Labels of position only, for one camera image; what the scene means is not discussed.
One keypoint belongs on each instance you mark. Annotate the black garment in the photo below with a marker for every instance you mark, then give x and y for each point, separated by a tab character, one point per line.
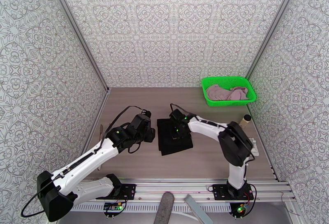
174	148

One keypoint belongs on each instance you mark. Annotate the mauve pink garment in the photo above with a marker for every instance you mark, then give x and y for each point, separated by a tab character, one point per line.
221	93

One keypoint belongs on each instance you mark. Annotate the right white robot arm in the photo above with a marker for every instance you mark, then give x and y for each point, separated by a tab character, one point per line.
205	128

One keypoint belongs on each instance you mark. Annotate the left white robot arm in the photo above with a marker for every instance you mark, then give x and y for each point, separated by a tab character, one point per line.
84	159

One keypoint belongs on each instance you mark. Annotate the green plastic perforated basket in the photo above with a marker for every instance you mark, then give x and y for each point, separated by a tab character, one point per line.
221	103

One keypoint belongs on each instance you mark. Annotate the beige bottle with black cap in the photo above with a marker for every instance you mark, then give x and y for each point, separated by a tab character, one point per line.
245	120

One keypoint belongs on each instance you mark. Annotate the white ridged block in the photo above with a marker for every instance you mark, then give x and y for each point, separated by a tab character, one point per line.
254	148

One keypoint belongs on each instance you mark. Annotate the small green circuit board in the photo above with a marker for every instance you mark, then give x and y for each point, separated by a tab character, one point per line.
241	209
112	207

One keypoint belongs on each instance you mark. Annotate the flat grey metal strip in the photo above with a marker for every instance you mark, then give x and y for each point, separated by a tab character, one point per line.
196	209

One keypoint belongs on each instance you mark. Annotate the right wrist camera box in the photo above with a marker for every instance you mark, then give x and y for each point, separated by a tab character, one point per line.
176	114

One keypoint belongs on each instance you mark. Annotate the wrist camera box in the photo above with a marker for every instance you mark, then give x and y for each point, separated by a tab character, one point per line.
146	113
176	114

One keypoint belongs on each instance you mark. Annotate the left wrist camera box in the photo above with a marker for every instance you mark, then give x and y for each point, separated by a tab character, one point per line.
146	113

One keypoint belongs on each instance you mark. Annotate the aluminium side rail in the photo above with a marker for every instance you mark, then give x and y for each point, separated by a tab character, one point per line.
101	107
275	172

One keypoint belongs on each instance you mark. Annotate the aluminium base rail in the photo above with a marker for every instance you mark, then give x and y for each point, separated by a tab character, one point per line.
174	187

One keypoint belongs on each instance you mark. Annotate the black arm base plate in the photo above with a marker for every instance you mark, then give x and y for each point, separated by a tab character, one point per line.
128	191
218	192

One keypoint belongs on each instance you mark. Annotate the aluminium corner post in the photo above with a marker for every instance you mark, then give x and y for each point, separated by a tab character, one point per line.
274	25
78	32

